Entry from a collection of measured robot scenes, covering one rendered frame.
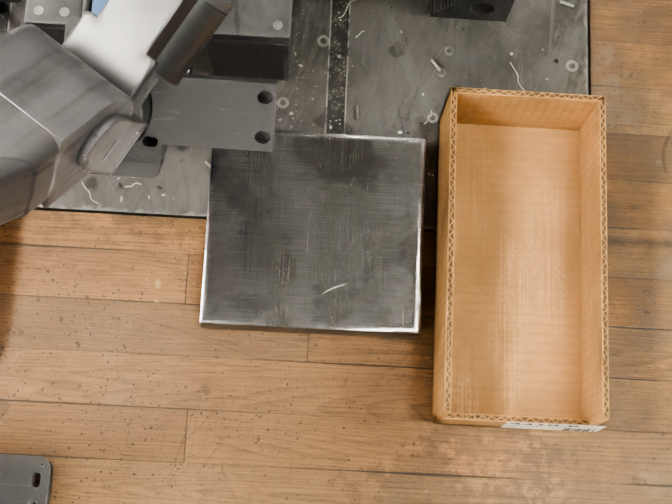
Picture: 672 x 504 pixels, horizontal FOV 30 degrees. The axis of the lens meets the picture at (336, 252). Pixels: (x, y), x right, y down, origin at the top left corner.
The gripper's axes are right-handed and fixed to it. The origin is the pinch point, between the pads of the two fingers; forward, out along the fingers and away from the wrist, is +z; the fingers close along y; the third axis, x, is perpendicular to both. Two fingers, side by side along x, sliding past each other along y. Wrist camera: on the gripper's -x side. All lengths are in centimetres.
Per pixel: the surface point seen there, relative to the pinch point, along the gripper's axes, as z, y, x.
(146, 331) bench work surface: 2.0, -18.8, -2.1
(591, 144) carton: 3.9, -2.1, -35.8
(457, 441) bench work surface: -2.2, -25.0, -26.5
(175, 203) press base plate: 6.7, -9.5, -3.6
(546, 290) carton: 2.6, -13.8, -33.2
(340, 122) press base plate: 9.6, -2.4, -16.4
